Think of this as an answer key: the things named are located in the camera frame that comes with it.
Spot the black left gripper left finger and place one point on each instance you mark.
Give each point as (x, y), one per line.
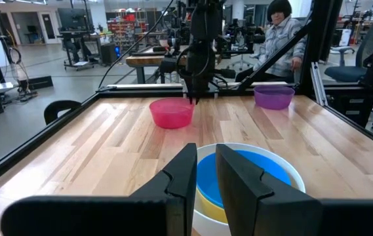
(160, 216)

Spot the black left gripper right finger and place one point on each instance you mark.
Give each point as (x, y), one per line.
(265, 216)

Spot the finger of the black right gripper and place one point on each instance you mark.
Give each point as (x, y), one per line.
(197, 98)
(190, 96)

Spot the pink translucent plastic bowl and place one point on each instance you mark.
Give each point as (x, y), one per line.
(169, 114)

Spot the yellow plastic bowl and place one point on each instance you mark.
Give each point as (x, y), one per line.
(208, 208)

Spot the blue plastic bowl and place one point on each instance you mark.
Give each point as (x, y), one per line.
(209, 182)

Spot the purple translucent plastic bowl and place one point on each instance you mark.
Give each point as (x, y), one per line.
(273, 98)

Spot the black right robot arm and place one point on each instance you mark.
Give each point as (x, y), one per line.
(206, 19)

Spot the shelf with red bins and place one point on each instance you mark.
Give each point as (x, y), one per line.
(124, 27)

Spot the white plastic bowl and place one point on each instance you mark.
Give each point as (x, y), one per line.
(206, 227)

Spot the wooden workbench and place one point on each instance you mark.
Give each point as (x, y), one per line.
(143, 60)

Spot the person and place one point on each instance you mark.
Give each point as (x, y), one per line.
(278, 36)

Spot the black computer tower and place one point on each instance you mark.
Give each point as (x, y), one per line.
(109, 53)

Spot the black computer monitor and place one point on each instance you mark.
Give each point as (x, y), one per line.
(71, 19)

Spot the black drawer cabinet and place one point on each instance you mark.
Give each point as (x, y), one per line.
(350, 105)

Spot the office chair with blue seat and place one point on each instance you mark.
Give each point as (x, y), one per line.
(346, 73)

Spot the silver aluminium bracket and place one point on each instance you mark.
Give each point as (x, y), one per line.
(319, 83)

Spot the black curved bracket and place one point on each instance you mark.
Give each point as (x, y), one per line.
(58, 105)

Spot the black aluminium table frame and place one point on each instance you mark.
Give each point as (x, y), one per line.
(42, 139)

